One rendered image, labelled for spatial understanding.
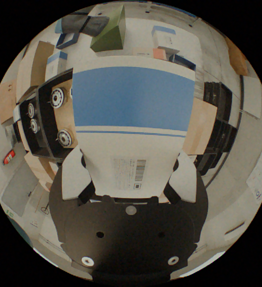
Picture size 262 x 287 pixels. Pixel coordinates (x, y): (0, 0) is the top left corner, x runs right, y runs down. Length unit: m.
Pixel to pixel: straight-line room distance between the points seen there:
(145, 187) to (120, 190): 0.04
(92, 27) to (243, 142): 3.12
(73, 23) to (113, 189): 0.58
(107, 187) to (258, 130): 2.91
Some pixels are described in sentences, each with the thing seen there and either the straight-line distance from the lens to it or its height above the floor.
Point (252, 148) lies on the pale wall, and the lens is 2.88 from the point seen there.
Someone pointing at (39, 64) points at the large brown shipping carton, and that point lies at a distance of 0.78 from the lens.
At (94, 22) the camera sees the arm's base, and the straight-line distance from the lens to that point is 0.52.
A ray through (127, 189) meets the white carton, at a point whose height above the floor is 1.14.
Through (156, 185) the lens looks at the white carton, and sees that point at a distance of 0.15.
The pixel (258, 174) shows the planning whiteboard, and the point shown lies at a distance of 2.88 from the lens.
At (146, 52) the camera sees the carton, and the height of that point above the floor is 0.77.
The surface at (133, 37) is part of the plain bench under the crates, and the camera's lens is 0.66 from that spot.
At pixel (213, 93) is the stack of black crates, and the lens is 1.13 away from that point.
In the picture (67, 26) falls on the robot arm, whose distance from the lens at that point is 0.52.
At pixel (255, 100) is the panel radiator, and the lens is 2.92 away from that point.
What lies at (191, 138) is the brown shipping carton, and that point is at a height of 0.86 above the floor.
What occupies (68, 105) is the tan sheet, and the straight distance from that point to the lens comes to 0.49.
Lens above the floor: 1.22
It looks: 61 degrees down
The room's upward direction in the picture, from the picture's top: 180 degrees clockwise
